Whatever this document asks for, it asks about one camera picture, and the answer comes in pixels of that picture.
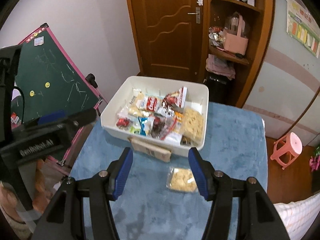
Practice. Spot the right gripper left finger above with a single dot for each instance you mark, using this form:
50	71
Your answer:
64	216

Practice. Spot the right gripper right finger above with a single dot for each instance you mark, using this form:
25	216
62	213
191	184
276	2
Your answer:
257	216

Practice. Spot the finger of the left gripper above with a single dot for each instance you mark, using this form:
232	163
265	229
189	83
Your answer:
80	119
51	117

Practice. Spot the white yellow snack packet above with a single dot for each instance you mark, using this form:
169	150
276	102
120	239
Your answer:
134	105

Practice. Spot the small clear bag crackers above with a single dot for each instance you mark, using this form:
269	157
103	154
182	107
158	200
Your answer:
181	180

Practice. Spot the dark red snack packet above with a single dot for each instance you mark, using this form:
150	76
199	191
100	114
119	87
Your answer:
162	127

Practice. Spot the red white apple chips bag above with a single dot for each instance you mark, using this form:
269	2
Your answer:
177	99

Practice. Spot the clear bag yellow puffs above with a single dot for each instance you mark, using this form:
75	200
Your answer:
192	125

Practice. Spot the small red snack packet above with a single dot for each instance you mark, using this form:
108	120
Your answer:
123	123

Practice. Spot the yellow green snack packet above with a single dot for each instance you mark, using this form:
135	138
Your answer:
135	130

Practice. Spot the blue candy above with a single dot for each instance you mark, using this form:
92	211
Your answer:
146	125

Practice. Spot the red white wafer bar pack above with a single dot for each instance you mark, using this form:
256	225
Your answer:
150	103

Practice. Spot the checked white pillow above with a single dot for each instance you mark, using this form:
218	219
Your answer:
298	216

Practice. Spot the pink plastic stool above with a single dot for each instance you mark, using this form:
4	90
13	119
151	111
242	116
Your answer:
287	149

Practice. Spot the brown paper snack packet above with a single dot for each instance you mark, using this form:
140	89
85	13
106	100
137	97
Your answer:
151	150

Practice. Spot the white plastic storage bin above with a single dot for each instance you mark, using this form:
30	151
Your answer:
197	98

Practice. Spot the brown wooden door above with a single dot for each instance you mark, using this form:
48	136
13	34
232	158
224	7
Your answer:
170	37

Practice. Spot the pink gift box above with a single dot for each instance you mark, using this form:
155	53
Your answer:
236	33

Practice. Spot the wooden corner shelf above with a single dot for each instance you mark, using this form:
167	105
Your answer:
230	77

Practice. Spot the green chalkboard pink frame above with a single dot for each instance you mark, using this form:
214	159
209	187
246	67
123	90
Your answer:
47	81

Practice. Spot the wall poster chart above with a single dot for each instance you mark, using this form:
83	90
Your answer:
302	27

